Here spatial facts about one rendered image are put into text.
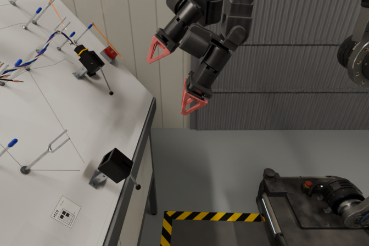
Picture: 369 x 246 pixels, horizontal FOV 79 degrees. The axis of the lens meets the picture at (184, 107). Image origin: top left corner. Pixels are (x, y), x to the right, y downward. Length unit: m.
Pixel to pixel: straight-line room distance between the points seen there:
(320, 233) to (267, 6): 1.58
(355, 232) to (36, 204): 1.44
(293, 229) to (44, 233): 1.19
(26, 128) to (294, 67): 2.08
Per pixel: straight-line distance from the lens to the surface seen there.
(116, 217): 0.63
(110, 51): 1.02
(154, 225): 1.64
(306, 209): 1.53
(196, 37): 0.56
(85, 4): 2.16
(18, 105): 0.63
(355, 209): 1.46
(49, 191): 0.56
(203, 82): 0.59
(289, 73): 2.30
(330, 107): 2.68
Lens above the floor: 1.36
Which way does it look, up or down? 29 degrees down
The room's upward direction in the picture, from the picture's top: straight up
